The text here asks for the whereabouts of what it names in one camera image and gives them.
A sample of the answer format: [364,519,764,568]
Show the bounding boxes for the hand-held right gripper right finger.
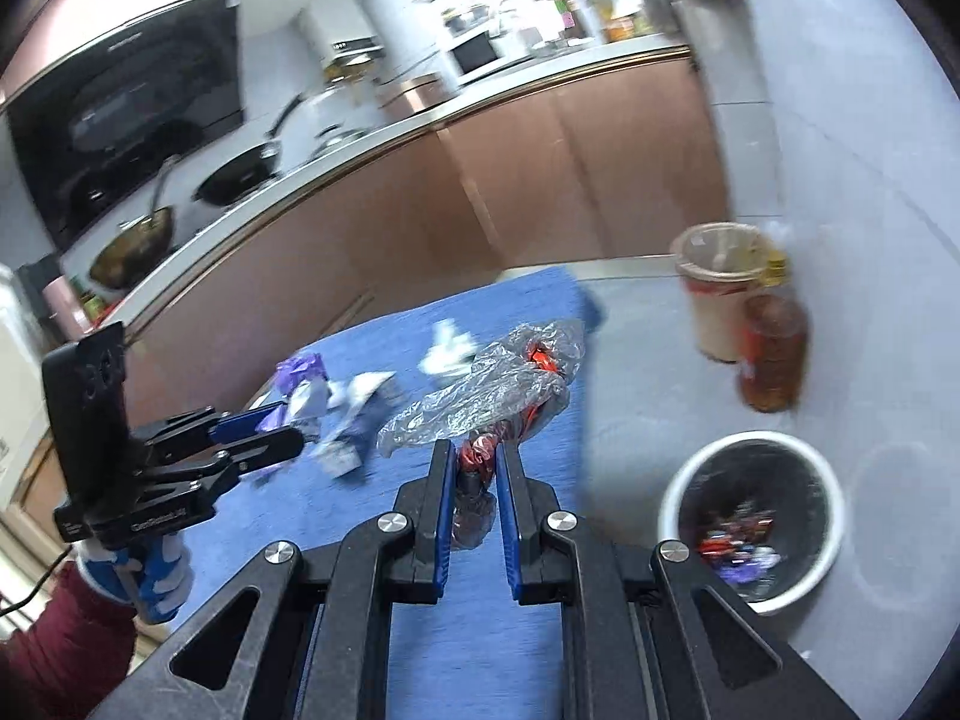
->
[495,439,863,720]

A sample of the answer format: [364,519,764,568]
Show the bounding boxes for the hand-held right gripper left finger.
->
[90,439,458,720]

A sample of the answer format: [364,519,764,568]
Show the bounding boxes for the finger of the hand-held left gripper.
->
[150,427,306,500]
[142,401,291,460]

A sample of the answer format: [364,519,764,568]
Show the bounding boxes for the small purple wrapper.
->
[259,352,331,432]

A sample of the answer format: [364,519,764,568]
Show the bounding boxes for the clear plastic bag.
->
[375,319,587,550]

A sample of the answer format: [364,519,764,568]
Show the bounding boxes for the white bin with black liner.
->
[658,431,845,616]

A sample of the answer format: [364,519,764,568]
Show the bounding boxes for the person's left forearm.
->
[0,559,143,720]

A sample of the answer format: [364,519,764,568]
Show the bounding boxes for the person's left hand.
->
[79,531,197,625]

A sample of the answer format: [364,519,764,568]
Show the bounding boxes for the long white tissue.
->
[311,427,374,477]

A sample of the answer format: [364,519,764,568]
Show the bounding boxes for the seasoning bottles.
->
[71,277,106,323]

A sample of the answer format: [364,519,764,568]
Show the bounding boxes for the pink cup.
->
[41,277,76,338]

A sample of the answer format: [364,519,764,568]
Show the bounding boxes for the small white carton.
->
[341,371,402,413]

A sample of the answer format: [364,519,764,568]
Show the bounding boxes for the blue towel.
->
[97,266,605,720]

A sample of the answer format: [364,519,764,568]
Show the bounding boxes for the crumpled white tissue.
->
[418,319,481,377]

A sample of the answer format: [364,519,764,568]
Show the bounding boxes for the steel wok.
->
[88,157,181,290]

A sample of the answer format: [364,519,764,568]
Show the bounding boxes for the gas stove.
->
[60,157,301,293]

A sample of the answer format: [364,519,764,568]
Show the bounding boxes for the black frying pan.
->
[193,94,305,207]

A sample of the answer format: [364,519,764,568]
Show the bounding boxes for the beige bin with clear liner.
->
[671,221,773,365]

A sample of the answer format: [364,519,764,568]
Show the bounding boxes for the glass pot lid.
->
[311,124,368,158]

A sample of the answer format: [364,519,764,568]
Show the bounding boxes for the white kitchen countertop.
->
[56,34,695,338]

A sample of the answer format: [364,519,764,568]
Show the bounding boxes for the black range hood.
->
[4,0,248,248]

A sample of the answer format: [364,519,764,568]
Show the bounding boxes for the large cooking oil bottle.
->
[735,236,811,415]

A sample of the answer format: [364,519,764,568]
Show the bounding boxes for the brown kitchen base cabinet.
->
[22,52,732,466]

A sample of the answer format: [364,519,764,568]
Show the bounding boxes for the brown rice cooker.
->
[375,75,451,121]

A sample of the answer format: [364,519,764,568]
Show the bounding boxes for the white water heater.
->
[300,0,383,61]

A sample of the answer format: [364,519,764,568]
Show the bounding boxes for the white microwave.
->
[448,26,526,87]

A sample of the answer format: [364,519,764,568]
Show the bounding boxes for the black cable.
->
[0,547,83,616]

